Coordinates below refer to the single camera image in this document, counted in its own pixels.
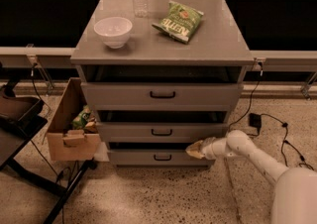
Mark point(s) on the green snack bag in box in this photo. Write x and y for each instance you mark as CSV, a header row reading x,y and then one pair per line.
x,y
80,121

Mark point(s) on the grey drawer cabinet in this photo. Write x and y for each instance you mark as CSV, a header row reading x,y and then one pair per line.
x,y
216,54

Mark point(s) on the green chip bag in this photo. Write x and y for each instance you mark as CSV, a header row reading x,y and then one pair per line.
x,y
180,23

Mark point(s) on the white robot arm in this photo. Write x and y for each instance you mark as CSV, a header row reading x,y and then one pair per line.
x,y
295,189

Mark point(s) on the black power adapter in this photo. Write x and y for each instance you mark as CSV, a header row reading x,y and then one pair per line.
x,y
255,120

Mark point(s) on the cardboard box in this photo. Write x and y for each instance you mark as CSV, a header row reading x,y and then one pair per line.
x,y
65,142

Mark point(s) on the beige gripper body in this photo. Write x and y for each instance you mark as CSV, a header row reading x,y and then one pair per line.
x,y
210,150

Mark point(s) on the grey bottom drawer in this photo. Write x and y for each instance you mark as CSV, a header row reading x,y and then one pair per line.
x,y
153,155

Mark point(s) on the white ceramic bowl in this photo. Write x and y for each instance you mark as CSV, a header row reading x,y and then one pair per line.
x,y
114,32

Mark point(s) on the grey top drawer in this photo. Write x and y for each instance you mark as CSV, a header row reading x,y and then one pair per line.
x,y
161,96

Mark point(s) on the grey drawer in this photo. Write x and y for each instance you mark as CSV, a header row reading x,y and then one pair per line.
x,y
161,96
153,155
160,126

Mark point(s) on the black table stand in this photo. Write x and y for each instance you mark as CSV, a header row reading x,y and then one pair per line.
x,y
11,145

